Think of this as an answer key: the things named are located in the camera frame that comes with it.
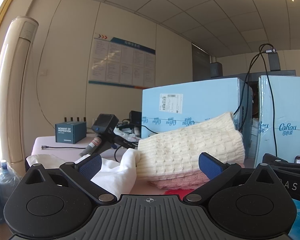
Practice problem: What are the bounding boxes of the black cable on table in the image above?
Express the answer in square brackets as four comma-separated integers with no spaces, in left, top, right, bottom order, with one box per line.
[41,145,87,151]

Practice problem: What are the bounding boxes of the small black device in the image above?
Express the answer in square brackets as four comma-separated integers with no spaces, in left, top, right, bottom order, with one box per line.
[129,110,143,126]

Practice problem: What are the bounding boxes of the red cloth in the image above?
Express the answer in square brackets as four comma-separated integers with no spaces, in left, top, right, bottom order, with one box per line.
[162,188,191,196]

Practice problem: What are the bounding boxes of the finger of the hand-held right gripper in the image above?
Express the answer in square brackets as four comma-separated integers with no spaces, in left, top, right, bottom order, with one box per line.
[262,153,298,167]
[270,165,300,175]

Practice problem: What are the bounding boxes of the black speaker box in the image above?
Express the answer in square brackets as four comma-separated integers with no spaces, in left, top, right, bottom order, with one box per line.
[210,62,223,78]

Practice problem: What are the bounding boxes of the white cloth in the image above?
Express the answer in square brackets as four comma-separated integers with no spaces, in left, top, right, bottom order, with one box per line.
[26,149,142,199]

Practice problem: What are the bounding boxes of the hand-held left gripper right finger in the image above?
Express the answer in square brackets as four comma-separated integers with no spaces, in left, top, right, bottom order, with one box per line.
[182,152,286,203]

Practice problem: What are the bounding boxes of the black power adapter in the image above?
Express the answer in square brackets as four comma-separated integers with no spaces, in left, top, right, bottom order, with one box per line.
[268,48,281,72]

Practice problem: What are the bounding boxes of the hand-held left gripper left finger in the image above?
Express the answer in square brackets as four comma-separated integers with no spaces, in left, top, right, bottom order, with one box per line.
[20,153,117,204]

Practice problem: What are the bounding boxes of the black adapter cable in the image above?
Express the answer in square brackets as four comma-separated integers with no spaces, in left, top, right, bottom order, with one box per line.
[233,44,276,133]

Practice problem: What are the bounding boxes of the pink knit sweater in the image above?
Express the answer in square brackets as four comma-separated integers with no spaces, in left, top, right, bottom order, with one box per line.
[149,164,245,190]

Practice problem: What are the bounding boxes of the black handheld device with screen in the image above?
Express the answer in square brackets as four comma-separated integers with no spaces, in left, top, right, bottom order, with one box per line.
[79,113,140,157]

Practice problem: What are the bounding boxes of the black antenna router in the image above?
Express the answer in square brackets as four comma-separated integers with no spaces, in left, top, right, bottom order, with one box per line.
[63,116,87,123]

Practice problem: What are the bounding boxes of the cream knit sweater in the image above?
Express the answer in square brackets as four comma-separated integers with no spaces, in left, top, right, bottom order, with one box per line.
[136,112,246,182]

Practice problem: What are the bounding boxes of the beige standing air conditioner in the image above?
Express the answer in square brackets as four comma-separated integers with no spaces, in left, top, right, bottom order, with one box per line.
[0,16,39,167]

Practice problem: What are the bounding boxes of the white plastic bags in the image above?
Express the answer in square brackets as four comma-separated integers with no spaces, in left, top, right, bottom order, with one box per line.
[113,126,142,143]

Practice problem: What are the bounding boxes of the wall poster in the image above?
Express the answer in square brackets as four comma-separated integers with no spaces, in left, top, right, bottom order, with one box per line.
[88,32,156,90]

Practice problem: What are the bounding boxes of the light blue cardboard box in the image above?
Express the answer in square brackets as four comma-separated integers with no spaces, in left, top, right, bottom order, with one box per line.
[254,75,300,168]

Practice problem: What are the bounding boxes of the light blue box with label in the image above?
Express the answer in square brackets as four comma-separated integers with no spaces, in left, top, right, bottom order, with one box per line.
[141,77,255,156]

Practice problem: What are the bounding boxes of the grey roller blind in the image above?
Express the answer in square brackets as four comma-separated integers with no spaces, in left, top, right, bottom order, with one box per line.
[192,42,212,82]

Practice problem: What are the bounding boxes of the small teal box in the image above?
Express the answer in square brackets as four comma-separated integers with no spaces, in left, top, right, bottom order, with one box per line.
[55,121,88,145]

